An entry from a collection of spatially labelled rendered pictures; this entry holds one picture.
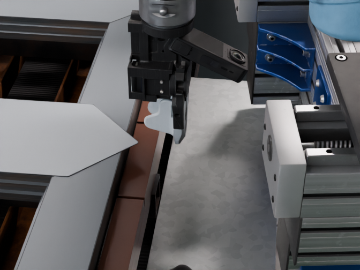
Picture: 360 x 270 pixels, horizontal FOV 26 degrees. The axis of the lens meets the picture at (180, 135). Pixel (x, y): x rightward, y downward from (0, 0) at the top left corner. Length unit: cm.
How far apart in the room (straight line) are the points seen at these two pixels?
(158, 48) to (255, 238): 39
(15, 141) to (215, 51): 35
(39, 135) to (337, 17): 70
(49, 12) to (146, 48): 51
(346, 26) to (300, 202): 42
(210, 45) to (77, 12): 52
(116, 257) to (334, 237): 29
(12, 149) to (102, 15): 42
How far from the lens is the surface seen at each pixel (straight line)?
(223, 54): 106
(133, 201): 113
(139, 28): 105
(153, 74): 106
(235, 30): 200
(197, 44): 105
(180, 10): 101
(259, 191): 137
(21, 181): 116
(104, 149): 118
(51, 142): 120
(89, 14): 153
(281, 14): 140
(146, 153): 121
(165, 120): 112
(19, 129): 124
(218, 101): 158
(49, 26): 152
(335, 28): 61
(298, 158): 95
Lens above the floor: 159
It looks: 38 degrees down
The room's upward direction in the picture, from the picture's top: straight up
